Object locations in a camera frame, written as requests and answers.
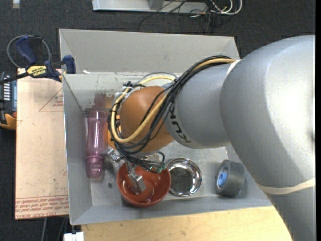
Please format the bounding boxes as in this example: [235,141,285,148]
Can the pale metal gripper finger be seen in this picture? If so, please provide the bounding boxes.
[101,148,120,162]
[127,164,147,195]

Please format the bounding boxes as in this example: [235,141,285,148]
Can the brown cardboard board, red print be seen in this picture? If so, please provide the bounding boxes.
[15,68,70,220]

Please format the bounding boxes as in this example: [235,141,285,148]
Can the grey metal bin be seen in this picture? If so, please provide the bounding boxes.
[59,28,274,226]

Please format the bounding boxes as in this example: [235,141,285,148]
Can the red-brown bowl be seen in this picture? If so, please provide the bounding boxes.
[116,161,172,208]

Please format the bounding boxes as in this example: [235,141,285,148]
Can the grey tape roll, blue core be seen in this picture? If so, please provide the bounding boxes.
[214,159,246,198]

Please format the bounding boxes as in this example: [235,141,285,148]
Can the shiny metal bowl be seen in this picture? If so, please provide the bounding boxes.
[166,157,203,197]

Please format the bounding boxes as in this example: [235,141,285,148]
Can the pink clear plastic bottle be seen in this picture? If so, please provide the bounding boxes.
[85,110,108,179]

